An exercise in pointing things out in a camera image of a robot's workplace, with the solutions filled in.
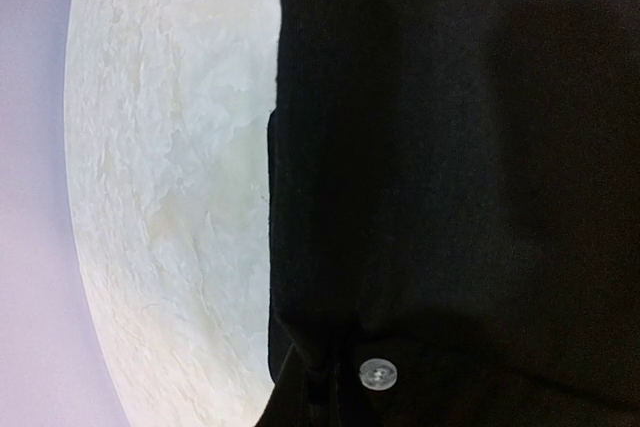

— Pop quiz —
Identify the black garment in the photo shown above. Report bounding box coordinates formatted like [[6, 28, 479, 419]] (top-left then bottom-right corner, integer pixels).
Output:
[[259, 0, 639, 426]]

